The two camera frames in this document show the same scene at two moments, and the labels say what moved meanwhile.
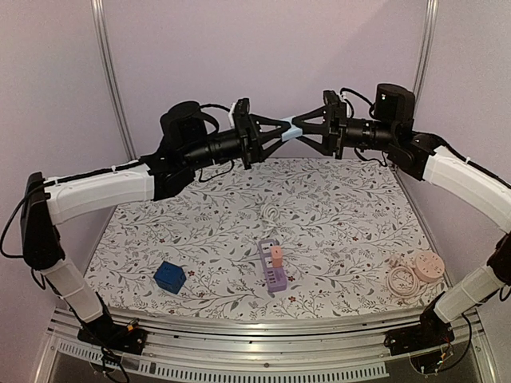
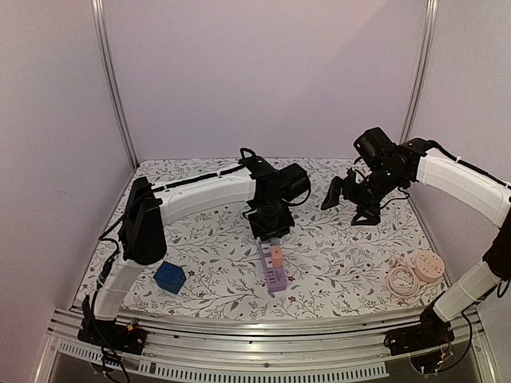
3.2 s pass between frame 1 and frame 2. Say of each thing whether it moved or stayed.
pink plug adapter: stayed
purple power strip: stayed
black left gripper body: moved
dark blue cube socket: stayed
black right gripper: moved
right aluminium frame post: stayed
